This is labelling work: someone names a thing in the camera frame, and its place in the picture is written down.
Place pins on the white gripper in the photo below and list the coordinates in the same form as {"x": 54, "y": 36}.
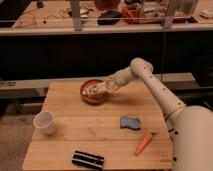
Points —
{"x": 111, "y": 84}

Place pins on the white labelled bottle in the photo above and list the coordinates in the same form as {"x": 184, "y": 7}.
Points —
{"x": 94, "y": 87}

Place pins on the orange ceramic bowl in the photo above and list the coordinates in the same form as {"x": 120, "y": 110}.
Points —
{"x": 97, "y": 99}

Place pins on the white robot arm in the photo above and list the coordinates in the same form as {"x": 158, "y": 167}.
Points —
{"x": 193, "y": 125}

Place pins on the blue sponge cloth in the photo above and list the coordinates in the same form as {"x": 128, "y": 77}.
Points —
{"x": 130, "y": 123}

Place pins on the wooden cutting board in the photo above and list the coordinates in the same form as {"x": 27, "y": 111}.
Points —
{"x": 96, "y": 130}

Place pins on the orange toy carrot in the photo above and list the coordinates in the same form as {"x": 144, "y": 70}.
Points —
{"x": 146, "y": 139}

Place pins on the black device on shelf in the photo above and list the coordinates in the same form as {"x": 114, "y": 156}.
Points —
{"x": 109, "y": 17}

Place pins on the orange tool on shelf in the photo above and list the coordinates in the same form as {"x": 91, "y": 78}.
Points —
{"x": 130, "y": 14}

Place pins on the black white striped box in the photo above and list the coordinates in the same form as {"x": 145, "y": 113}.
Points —
{"x": 88, "y": 160}

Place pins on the background workbench shelf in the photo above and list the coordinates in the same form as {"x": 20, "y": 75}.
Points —
{"x": 54, "y": 17}

